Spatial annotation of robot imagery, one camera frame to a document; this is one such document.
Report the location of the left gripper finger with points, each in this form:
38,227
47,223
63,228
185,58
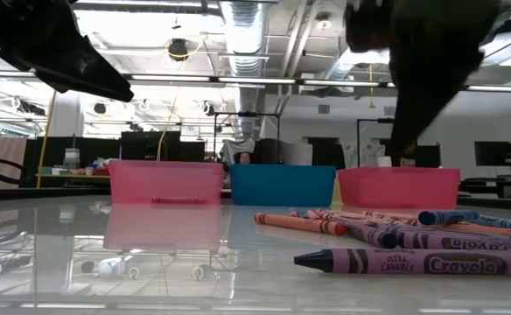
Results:
72,70

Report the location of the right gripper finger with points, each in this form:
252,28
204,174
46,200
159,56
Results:
439,52

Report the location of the clear plastic container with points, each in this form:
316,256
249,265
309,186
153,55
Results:
72,158

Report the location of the wooden side table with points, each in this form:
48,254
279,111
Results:
74,176

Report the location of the black partition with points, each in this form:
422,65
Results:
150,149

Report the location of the black monitor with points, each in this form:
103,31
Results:
494,153

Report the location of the white paper roll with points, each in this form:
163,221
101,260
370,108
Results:
384,161

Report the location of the long ceiling light bar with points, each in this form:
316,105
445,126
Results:
255,80

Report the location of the small red plastic bin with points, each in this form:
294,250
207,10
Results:
397,188

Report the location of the black monitor stand desk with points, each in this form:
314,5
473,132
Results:
500,181

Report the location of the large pink plastic bin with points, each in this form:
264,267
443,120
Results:
165,181

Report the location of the blue crayon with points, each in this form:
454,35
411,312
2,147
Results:
500,223
448,217

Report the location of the small yellow plastic bin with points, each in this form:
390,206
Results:
337,192

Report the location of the white cloth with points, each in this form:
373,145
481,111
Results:
238,146

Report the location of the blue plastic bin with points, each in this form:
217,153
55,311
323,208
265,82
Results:
282,184

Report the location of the person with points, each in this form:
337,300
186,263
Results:
243,158

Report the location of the purple crayon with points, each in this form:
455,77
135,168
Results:
371,235
465,241
413,261

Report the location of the silver ventilation duct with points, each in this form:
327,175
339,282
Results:
338,65
247,44

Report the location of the black frame rig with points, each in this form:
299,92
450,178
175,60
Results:
247,114
369,120

